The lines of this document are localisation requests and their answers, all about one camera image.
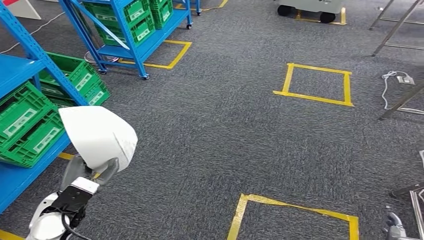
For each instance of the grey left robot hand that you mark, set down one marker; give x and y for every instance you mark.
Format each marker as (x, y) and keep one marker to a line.
(76, 165)

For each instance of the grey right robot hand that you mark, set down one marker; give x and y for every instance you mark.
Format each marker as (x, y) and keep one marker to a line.
(396, 230)

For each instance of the white mirror cover part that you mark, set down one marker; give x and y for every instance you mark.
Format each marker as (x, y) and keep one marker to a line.
(99, 136)

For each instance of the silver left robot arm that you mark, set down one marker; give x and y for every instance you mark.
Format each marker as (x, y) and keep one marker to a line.
(46, 225)

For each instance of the blue metal shelf rack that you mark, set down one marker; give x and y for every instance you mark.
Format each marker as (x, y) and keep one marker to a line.
(13, 71)
(188, 6)
(149, 46)

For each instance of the grey round stool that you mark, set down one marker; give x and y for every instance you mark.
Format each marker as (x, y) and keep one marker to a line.
(102, 59)

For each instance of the white desk with metal legs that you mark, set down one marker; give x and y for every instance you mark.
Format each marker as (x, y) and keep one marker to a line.
(402, 101)

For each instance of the white power strip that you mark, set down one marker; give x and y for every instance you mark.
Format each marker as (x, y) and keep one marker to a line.
(405, 80)

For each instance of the white sign stand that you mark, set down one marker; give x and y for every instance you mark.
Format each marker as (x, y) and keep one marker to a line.
(23, 10)

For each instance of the grey wheeled cart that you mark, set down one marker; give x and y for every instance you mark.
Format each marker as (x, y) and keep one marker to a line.
(311, 5)

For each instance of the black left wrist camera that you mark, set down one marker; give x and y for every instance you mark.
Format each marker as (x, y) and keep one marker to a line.
(71, 198)

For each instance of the metal frame table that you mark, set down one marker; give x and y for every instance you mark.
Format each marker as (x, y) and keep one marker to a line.
(394, 28)

